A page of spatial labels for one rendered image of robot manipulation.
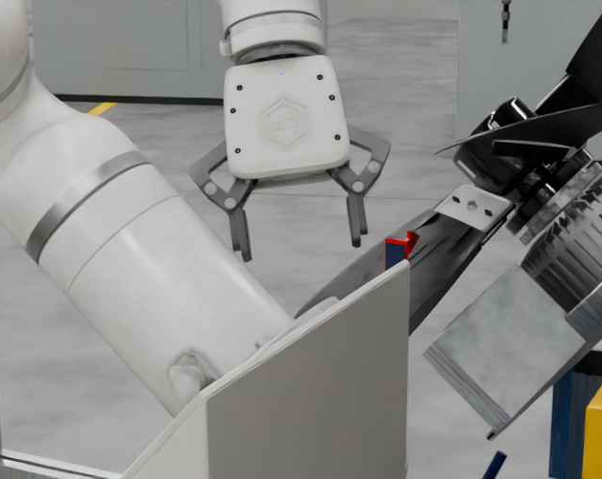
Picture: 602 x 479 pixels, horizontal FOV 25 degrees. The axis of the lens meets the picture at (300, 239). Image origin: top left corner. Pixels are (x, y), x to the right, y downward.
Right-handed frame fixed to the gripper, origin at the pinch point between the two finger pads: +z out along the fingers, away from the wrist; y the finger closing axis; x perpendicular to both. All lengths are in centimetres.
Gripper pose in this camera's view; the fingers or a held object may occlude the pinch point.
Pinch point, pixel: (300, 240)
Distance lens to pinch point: 114.3
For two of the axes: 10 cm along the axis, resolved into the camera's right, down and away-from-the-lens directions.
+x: 0.3, 2.1, 9.8
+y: 9.9, -1.3, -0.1
